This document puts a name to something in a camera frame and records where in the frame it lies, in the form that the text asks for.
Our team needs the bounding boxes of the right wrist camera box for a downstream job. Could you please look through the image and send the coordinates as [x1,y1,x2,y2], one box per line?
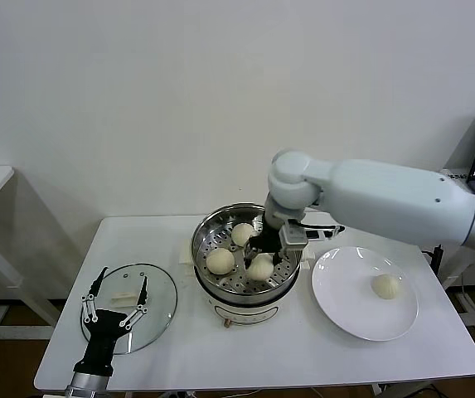
[278,218,345,255]

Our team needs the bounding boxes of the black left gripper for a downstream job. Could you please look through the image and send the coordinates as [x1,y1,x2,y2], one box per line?
[73,267,148,376]

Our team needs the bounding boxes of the white electric cooker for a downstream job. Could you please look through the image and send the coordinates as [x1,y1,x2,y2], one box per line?
[177,234,315,331]

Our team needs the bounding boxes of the glass pot lid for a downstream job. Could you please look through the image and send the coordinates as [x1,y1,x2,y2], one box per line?
[80,261,179,356]

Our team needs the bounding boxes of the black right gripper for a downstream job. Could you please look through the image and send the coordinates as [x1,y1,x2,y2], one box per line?
[243,223,286,269]

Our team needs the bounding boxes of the white steamed baozi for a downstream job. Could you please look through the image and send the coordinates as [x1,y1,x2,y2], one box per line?
[371,273,403,299]
[246,253,275,282]
[230,222,257,246]
[206,247,236,275]

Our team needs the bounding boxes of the stainless steel steamer basket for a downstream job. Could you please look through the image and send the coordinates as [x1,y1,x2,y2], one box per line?
[190,202,304,306]

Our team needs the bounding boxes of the white side table with laptop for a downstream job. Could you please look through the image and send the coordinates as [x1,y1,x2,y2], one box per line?
[442,167,475,349]

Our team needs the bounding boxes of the white round plate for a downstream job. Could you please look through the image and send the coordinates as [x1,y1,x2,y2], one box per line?
[310,246,419,342]

